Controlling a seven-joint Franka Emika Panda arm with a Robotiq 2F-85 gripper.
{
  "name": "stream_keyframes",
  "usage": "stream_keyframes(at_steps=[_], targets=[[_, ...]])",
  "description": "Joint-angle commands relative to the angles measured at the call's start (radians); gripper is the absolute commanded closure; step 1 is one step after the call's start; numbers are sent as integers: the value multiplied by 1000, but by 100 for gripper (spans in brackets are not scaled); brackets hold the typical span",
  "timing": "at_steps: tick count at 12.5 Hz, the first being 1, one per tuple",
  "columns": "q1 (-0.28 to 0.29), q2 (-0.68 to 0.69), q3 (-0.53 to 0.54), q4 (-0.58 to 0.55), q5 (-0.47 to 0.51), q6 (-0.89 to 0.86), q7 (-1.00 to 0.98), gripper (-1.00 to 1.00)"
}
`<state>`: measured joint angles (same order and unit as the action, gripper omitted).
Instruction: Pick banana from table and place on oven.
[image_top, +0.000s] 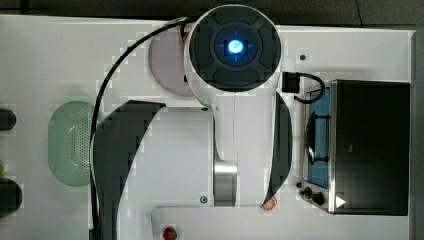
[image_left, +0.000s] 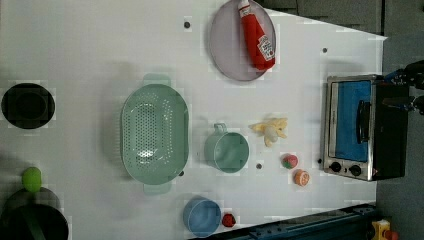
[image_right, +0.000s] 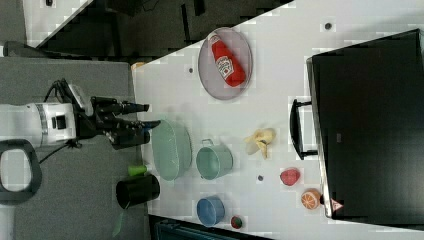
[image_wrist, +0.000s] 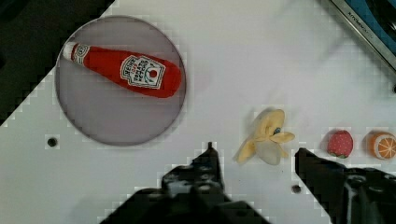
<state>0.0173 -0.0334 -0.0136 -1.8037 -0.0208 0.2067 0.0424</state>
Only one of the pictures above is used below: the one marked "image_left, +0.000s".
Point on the peeled toy banana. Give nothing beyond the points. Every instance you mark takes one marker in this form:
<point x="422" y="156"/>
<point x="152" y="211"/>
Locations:
<point x="272" y="130"/>

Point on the black toaster oven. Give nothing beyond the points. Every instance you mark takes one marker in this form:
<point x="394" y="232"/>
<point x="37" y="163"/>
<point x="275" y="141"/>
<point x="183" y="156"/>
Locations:
<point x="365" y="134"/>

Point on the green metal cup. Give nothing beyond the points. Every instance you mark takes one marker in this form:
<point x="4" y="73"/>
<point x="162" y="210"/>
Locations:
<point x="226" y="151"/>

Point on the green oval colander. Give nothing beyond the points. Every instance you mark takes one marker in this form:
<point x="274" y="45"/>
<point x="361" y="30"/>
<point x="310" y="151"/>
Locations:
<point x="154" y="129"/>

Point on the grey round plate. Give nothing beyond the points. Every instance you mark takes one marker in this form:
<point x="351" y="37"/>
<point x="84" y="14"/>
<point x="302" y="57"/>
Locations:
<point x="227" y="44"/>

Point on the toy strawberry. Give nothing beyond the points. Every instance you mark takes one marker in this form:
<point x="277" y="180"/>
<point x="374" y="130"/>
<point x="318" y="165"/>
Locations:
<point x="290" y="161"/>

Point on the red ketchup bottle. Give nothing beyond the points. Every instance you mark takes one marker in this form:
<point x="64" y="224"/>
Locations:
<point x="259" y="46"/>

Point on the blue bowl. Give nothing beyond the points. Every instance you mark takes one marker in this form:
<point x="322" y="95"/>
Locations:
<point x="201" y="216"/>

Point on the small red toy fruit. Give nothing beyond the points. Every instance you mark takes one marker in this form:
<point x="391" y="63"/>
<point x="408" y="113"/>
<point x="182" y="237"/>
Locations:
<point x="228" y="220"/>

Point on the toy orange half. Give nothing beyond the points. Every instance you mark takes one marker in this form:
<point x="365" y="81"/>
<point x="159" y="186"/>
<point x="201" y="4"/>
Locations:
<point x="301" y="177"/>

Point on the black round container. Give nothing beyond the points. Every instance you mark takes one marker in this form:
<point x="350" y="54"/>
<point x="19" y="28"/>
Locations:
<point x="28" y="106"/>

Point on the black pot green knob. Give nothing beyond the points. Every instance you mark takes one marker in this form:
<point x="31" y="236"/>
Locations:
<point x="33" y="212"/>

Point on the yellow red toy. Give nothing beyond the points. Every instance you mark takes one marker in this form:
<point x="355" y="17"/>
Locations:
<point x="383" y="231"/>

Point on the blue metal frame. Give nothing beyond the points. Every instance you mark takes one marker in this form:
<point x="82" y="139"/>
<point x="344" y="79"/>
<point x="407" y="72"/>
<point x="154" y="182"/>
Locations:
<point x="350" y="223"/>

